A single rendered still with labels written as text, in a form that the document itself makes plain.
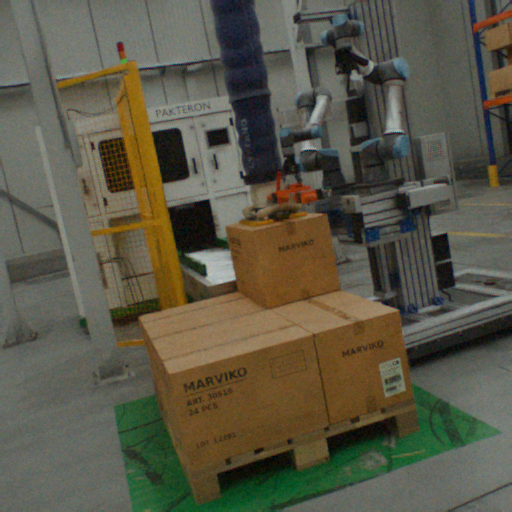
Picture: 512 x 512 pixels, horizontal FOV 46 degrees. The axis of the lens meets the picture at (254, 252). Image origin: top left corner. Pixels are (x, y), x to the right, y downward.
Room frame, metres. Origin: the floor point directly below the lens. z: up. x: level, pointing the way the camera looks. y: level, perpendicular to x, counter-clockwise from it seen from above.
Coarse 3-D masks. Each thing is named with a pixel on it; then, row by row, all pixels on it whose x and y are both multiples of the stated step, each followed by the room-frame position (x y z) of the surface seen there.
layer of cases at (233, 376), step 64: (192, 320) 3.04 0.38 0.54; (256, 320) 2.79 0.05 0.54; (320, 320) 2.57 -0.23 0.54; (384, 320) 2.48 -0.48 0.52; (192, 384) 2.26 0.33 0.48; (256, 384) 2.33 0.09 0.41; (320, 384) 2.39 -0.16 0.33; (384, 384) 2.47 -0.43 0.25; (192, 448) 2.25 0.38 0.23; (256, 448) 2.31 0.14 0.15
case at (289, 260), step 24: (312, 216) 3.10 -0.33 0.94; (240, 240) 3.26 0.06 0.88; (264, 240) 2.98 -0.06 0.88; (288, 240) 3.02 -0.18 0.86; (312, 240) 3.05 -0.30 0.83; (240, 264) 3.36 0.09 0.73; (264, 264) 2.98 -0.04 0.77; (288, 264) 3.01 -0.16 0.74; (312, 264) 3.04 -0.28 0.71; (240, 288) 3.47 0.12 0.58; (264, 288) 2.98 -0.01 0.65; (288, 288) 3.00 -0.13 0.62; (312, 288) 3.04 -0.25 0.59; (336, 288) 3.07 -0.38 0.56
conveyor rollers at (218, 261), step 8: (216, 248) 5.83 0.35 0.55; (224, 248) 5.67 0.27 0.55; (192, 256) 5.59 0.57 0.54; (200, 256) 5.47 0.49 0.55; (208, 256) 5.36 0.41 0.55; (216, 256) 5.25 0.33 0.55; (224, 256) 5.16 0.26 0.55; (208, 264) 4.88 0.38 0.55; (216, 264) 4.80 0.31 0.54; (224, 264) 4.72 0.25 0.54; (232, 264) 4.66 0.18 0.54; (208, 272) 4.45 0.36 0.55; (216, 272) 4.38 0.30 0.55; (224, 272) 4.37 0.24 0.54; (232, 272) 4.29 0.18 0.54; (216, 280) 4.08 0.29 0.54; (224, 280) 4.00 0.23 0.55
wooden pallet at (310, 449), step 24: (384, 408) 2.47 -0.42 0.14; (408, 408) 2.49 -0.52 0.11; (168, 432) 2.96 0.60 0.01; (312, 432) 2.37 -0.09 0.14; (336, 432) 2.40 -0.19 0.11; (408, 432) 2.48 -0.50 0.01; (240, 456) 2.29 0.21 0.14; (264, 456) 2.32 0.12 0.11; (288, 456) 2.45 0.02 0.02; (312, 456) 2.37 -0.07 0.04; (192, 480) 2.24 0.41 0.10; (216, 480) 2.26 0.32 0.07
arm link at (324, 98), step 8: (320, 88) 3.93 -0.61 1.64; (320, 96) 3.87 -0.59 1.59; (328, 96) 3.86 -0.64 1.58; (320, 104) 3.81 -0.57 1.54; (328, 104) 3.86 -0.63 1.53; (320, 112) 3.76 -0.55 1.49; (312, 120) 3.71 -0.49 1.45; (320, 120) 3.72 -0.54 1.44; (304, 128) 3.68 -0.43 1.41; (312, 128) 3.64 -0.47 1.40; (320, 128) 3.65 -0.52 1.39; (304, 136) 3.66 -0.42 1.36; (312, 136) 3.64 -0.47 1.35; (320, 136) 3.64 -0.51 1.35
